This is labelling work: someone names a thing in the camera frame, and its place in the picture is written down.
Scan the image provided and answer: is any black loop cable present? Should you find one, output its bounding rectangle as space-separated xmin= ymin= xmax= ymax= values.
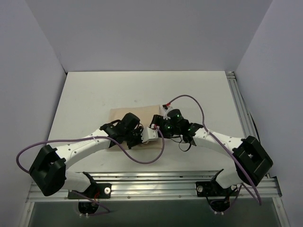
xmin=172 ymin=134 xmax=194 ymax=152

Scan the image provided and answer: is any purple cable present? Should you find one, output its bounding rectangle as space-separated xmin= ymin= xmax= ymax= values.
xmin=16 ymin=124 xmax=166 ymax=216
xmin=161 ymin=95 xmax=262 ymax=211

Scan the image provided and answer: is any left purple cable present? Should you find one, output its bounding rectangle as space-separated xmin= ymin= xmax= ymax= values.
xmin=16 ymin=124 xmax=166 ymax=216

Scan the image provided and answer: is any beige cloth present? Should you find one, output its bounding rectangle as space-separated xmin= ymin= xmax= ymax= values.
xmin=109 ymin=105 xmax=162 ymax=150

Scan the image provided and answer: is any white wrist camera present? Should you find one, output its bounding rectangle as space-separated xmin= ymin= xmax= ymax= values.
xmin=160 ymin=105 xmax=173 ymax=120
xmin=141 ymin=127 xmax=159 ymax=143

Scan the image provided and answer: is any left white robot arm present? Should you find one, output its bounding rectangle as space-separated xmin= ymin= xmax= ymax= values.
xmin=29 ymin=113 xmax=144 ymax=198

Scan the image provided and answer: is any right side aluminium rail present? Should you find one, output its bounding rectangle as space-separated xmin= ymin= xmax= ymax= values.
xmin=225 ymin=71 xmax=270 ymax=178

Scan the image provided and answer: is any aluminium rail frame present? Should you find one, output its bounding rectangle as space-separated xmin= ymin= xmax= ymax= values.
xmin=20 ymin=171 xmax=289 ymax=227

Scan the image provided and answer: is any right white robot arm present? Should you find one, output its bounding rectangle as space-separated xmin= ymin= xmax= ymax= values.
xmin=150 ymin=109 xmax=273 ymax=195

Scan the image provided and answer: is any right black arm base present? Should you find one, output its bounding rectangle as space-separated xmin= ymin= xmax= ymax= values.
xmin=195 ymin=181 xmax=238 ymax=198

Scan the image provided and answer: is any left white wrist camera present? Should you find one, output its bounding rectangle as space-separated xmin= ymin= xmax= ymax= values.
xmin=141 ymin=127 xmax=159 ymax=143

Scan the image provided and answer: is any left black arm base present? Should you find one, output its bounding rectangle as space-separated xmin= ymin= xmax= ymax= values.
xmin=67 ymin=183 xmax=112 ymax=199

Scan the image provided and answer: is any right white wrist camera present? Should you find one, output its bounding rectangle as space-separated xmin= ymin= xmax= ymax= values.
xmin=160 ymin=105 xmax=173 ymax=120

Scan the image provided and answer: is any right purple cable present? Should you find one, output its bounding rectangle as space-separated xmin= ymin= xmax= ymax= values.
xmin=161 ymin=95 xmax=262 ymax=211

